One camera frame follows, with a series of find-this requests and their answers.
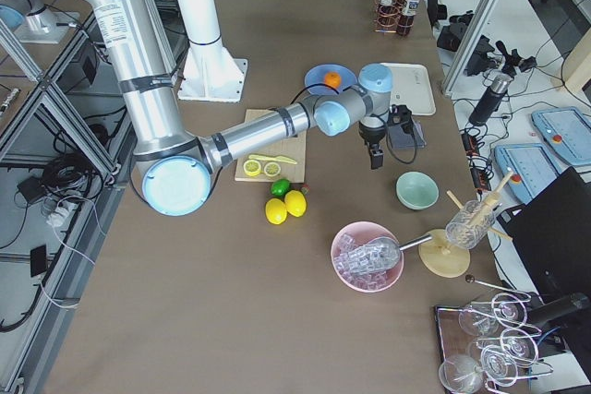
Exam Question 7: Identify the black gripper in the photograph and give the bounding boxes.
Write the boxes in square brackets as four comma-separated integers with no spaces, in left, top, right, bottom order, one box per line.
[358,116,387,170]

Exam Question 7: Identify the orange fruit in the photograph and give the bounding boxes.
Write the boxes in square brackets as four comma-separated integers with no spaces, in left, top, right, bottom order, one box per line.
[322,71,343,90]

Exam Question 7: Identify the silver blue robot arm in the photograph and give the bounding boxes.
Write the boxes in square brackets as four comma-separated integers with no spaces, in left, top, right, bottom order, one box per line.
[85,0,393,216]

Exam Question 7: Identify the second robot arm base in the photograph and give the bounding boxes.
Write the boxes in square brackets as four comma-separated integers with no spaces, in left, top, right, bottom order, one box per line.
[1,0,79,44]

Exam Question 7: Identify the blue plate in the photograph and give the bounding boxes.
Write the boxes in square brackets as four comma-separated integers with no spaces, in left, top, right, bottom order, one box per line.
[304,64,357,95]

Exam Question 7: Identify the green bowl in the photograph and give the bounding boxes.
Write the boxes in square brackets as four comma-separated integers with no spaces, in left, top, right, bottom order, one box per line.
[395,172,440,210]

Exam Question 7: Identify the cream plastic tray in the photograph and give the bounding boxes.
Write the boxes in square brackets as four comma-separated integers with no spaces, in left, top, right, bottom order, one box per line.
[381,62,436,116]

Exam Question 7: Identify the wooden cutting board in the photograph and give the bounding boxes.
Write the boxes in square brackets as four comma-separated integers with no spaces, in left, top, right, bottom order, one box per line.
[234,109,308,184]

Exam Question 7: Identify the pink bowl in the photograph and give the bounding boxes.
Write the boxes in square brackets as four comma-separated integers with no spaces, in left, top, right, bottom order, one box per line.
[330,221,404,293]

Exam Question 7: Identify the yellow lemon upper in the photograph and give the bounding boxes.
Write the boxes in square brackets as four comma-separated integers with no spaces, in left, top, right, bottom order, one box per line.
[284,190,308,217]

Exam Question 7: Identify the yellow lemon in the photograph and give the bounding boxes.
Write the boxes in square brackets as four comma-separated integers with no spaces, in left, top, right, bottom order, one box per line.
[284,190,308,217]
[265,197,287,225]

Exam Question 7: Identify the yellow plastic knife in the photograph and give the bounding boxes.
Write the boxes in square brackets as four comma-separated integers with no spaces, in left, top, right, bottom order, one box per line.
[247,154,298,165]

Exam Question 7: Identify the steel ice scoop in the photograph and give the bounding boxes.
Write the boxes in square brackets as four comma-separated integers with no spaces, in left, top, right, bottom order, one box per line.
[344,234,432,275]

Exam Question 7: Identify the green lime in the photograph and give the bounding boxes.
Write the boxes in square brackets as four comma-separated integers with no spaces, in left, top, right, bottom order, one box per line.
[271,178,291,198]

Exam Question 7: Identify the lemon slice lower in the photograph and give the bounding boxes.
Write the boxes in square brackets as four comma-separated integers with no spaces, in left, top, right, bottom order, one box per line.
[262,161,282,179]

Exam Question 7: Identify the black thermos bottle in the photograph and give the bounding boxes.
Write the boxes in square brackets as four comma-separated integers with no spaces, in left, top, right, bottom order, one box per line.
[468,73,513,126]

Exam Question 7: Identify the clear glass cup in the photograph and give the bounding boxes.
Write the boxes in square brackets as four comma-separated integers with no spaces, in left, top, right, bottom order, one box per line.
[445,200,495,250]

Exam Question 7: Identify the yellow lemon lower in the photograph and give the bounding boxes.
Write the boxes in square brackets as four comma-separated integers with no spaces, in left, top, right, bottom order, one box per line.
[265,197,287,225]

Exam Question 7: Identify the lemon half upper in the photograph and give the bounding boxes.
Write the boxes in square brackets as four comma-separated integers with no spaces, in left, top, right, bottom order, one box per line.
[243,159,262,177]

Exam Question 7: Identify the dark bottle lower left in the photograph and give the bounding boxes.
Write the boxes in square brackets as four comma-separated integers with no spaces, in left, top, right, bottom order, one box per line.
[396,0,419,36]

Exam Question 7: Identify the dark bottle top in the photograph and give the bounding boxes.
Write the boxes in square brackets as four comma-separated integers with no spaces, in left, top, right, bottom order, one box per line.
[376,0,396,30]

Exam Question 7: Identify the blue teach pendant lower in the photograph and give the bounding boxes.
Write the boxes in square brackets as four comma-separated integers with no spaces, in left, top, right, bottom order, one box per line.
[494,143,562,204]

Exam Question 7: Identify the blue teach pendant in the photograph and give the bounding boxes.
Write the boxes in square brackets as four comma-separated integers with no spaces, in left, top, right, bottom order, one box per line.
[494,143,562,204]
[531,107,590,166]

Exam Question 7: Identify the blue teach pendant upper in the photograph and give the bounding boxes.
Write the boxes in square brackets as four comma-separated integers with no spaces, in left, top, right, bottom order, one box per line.
[531,107,590,166]

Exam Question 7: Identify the black monitor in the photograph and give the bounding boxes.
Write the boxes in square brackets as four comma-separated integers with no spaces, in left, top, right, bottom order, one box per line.
[498,167,590,297]

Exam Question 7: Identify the wine glass rack tray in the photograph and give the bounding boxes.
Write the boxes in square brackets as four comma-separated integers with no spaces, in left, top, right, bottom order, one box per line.
[434,291,553,393]

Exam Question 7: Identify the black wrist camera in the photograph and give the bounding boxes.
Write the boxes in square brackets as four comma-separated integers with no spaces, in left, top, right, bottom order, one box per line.
[388,104,414,135]

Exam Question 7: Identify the copper wire bottle rack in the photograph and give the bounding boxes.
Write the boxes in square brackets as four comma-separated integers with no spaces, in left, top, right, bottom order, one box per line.
[374,0,420,36]

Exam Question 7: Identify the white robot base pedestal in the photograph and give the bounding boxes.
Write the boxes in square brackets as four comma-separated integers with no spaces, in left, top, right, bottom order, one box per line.
[177,0,247,103]

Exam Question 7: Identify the aluminium frame post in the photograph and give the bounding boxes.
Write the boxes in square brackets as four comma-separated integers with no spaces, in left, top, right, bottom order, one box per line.
[441,0,499,98]

